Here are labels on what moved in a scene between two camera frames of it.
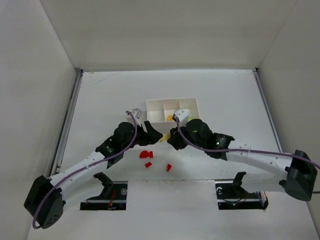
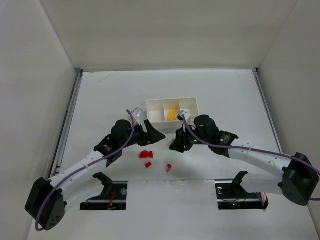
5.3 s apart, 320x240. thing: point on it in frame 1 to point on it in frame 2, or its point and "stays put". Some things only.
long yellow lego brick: x=165 y=137 to x=172 y=115
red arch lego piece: x=145 y=154 stays put
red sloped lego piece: x=168 y=167 stays put
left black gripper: x=144 y=135 stays put
